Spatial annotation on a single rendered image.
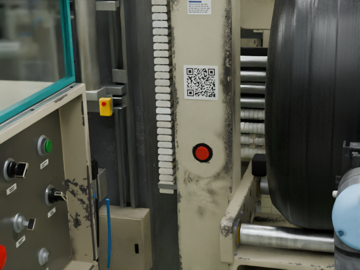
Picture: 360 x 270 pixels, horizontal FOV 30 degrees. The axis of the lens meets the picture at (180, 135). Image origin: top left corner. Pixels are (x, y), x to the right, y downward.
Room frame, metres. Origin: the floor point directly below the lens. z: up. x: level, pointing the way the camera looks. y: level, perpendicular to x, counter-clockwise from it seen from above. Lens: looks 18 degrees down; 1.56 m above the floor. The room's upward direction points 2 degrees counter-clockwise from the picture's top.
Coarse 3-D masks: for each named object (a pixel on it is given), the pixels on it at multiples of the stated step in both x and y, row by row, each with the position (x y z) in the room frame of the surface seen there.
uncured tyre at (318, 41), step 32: (288, 0) 1.25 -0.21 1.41; (320, 0) 1.22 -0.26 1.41; (352, 0) 1.20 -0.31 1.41; (288, 32) 1.20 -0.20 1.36; (320, 32) 1.17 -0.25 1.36; (352, 32) 1.16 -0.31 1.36; (288, 64) 1.17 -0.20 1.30; (320, 64) 1.15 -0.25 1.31; (352, 64) 1.13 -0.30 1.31; (288, 96) 1.15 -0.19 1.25; (320, 96) 1.13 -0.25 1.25; (352, 96) 1.12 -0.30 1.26; (288, 128) 1.14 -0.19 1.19; (320, 128) 1.12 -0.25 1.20; (352, 128) 1.11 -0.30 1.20; (288, 160) 1.15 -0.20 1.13; (320, 160) 1.13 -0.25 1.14; (288, 192) 1.18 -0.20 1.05; (320, 192) 1.15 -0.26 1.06; (320, 224) 1.22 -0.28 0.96
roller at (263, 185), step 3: (261, 177) 1.59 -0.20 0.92; (264, 177) 1.59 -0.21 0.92; (261, 180) 1.58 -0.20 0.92; (264, 180) 1.58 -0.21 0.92; (258, 183) 1.58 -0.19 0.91; (261, 183) 1.57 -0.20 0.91; (264, 183) 1.57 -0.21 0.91; (267, 183) 1.57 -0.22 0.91; (258, 186) 1.57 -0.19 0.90; (261, 186) 1.57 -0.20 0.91; (264, 186) 1.57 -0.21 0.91; (267, 186) 1.57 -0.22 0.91; (258, 189) 1.57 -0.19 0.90; (261, 189) 1.57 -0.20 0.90; (264, 189) 1.57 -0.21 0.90; (267, 189) 1.57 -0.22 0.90; (258, 192) 1.58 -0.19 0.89; (261, 192) 1.57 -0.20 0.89; (264, 192) 1.57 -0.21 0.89; (267, 192) 1.57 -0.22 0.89
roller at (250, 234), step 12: (240, 228) 1.32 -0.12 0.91; (252, 228) 1.31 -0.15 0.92; (264, 228) 1.30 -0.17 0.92; (276, 228) 1.30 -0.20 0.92; (288, 228) 1.29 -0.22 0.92; (300, 228) 1.29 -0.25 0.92; (240, 240) 1.30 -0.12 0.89; (252, 240) 1.29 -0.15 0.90; (264, 240) 1.29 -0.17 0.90; (276, 240) 1.28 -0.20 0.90; (288, 240) 1.27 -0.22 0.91; (300, 240) 1.27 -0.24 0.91; (312, 240) 1.26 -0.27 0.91; (324, 240) 1.26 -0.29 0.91
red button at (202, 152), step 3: (198, 147) 1.41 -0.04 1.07; (201, 147) 1.40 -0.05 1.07; (204, 147) 1.40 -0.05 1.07; (198, 150) 1.40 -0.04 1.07; (201, 150) 1.40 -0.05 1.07; (204, 150) 1.40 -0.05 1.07; (207, 150) 1.40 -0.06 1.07; (198, 153) 1.40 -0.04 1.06; (201, 153) 1.40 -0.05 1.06; (204, 153) 1.40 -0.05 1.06; (207, 153) 1.39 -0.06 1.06; (198, 156) 1.40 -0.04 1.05; (201, 156) 1.40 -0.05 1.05; (204, 156) 1.40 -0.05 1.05; (207, 156) 1.40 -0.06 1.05; (201, 159) 1.40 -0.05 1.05; (204, 159) 1.40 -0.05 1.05
